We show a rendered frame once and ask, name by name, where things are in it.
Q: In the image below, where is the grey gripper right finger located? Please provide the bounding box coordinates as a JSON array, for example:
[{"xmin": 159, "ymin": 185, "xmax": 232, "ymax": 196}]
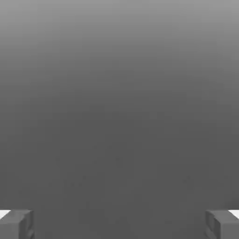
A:
[{"xmin": 204, "ymin": 209, "xmax": 239, "ymax": 239}]

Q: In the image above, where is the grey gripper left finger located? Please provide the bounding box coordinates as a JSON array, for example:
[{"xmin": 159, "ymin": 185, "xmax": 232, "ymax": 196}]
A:
[{"xmin": 0, "ymin": 209, "xmax": 35, "ymax": 239}]

